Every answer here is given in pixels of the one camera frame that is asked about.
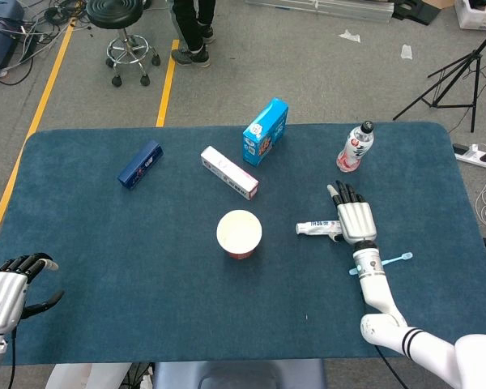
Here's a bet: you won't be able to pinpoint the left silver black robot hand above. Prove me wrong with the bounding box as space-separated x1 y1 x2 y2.
0 253 65 336

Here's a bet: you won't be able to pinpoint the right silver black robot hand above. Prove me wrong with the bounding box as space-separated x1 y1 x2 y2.
326 181 378 246

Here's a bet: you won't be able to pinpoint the white toothpaste tube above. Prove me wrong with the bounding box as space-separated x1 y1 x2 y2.
295 220 343 237

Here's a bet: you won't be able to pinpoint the light blue toothbrush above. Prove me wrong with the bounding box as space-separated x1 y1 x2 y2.
347 251 413 276

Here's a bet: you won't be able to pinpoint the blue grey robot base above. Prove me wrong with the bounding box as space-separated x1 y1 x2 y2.
151 358 327 389

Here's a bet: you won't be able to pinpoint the plastic drink bottle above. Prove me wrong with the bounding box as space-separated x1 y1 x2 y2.
335 120 376 173

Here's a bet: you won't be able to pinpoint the white and pink box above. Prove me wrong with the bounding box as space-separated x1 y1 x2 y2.
199 145 260 202

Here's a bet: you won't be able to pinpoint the white robot body cover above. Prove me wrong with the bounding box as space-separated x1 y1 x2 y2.
46 362 130 389

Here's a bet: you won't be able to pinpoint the red paper cup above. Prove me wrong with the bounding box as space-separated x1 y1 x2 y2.
215 208 263 260

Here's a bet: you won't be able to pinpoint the light blue cookie box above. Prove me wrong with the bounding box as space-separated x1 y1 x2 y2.
241 96 290 168

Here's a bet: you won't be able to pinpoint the white power strip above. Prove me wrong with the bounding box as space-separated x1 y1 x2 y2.
452 143 486 169

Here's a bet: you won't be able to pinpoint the blue table mat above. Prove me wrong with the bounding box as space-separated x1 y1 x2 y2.
0 121 486 365

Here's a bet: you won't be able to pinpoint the black tripod stand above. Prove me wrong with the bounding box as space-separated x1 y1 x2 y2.
392 19 486 134

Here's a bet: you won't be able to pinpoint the dark blue long box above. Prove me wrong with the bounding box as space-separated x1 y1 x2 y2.
117 139 164 190

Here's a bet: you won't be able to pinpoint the aluminium profile beams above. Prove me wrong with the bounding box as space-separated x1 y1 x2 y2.
245 0 394 24

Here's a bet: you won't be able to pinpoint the black foam insert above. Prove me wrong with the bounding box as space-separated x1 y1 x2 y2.
391 0 433 26

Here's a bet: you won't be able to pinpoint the white storage box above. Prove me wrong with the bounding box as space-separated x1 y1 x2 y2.
454 0 486 30

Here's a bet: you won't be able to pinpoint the person in dark trousers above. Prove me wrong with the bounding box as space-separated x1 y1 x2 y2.
170 0 216 68

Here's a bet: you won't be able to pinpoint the black round stool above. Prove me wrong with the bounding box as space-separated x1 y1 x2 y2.
85 0 162 88

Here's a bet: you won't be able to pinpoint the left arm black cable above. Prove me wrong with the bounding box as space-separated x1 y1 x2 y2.
9 327 18 389

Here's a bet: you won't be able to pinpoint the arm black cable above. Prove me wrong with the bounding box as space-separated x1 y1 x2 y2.
373 343 407 389
9 327 18 389

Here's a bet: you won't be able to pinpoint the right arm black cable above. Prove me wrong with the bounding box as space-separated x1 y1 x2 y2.
373 343 407 389

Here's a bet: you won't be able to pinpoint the tangle of floor cables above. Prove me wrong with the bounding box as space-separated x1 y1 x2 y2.
0 0 90 86

